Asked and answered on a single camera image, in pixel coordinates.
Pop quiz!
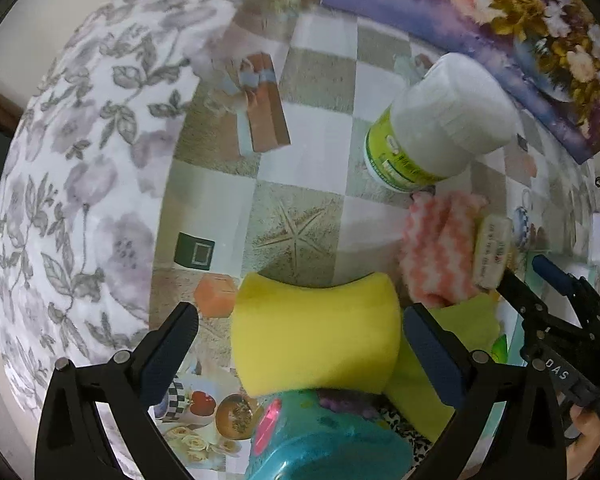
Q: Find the floral painting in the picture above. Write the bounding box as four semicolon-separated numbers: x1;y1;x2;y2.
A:
321;0;600;165

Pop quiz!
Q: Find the person's right hand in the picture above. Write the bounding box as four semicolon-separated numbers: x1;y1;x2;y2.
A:
562;402;600;461

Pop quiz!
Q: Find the leopard print cloth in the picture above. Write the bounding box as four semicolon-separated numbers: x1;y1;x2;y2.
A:
375;406;432;467

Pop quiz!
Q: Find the grey floral blanket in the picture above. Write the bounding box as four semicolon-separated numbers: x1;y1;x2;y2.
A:
0;0;262;413

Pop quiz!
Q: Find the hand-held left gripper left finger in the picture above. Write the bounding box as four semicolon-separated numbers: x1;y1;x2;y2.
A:
35;301;201;480

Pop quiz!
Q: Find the small white packet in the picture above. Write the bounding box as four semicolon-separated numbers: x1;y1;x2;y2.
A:
472;215;513;292

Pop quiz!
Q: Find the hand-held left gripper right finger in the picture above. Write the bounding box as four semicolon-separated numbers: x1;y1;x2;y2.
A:
404;303;576;480

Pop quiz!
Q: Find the pink white zigzag towel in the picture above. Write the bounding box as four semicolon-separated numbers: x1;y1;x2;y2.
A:
399;191;490;308

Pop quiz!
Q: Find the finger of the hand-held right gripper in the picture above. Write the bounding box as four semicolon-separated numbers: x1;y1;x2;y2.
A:
497;270;551;341
531;254;600;321

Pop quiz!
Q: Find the yellow sponge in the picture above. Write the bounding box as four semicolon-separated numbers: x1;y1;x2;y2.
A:
231;271;403;397

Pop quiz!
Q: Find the yellow-green cloth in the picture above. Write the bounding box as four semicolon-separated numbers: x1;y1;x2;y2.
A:
384;294;503;443

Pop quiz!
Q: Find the white bottle green label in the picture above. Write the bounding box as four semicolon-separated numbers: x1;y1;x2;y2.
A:
364;54;519;193

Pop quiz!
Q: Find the checked printed tablecloth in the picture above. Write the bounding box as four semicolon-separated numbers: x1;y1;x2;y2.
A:
147;0;600;476

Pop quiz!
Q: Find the teal plastic container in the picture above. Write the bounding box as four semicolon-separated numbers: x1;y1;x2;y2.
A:
244;389;414;480

